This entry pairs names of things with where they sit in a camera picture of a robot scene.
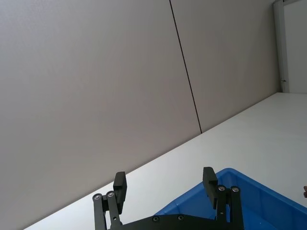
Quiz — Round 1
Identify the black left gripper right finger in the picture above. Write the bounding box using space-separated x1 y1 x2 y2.
202 167 245 230

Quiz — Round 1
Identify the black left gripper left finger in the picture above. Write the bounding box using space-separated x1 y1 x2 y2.
93 171 127 230

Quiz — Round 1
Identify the blue plastic bin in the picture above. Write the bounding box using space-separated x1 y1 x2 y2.
153 167 307 230

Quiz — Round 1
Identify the grey metal door frame post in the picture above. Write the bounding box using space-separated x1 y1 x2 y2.
273 0 291 93

